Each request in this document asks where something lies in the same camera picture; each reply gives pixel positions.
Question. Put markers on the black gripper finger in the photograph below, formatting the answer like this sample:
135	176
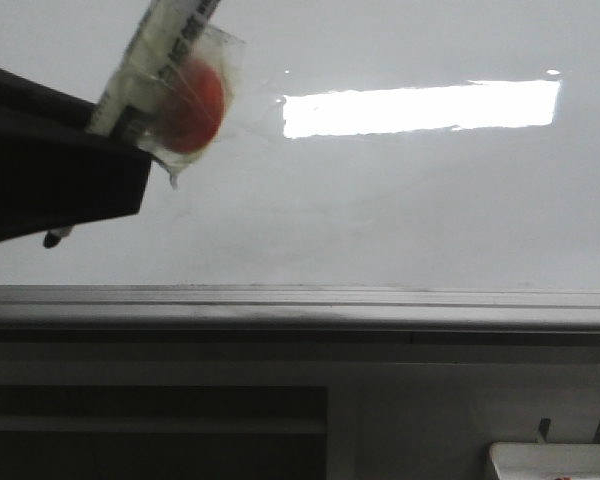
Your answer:
53	174

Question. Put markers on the white black whiteboard marker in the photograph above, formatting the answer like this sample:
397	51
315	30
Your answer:
173	86

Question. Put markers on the white plastic marker tray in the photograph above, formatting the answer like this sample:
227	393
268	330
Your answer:
544	460

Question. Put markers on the white whiteboard with aluminium frame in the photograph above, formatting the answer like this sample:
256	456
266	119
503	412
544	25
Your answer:
385	165

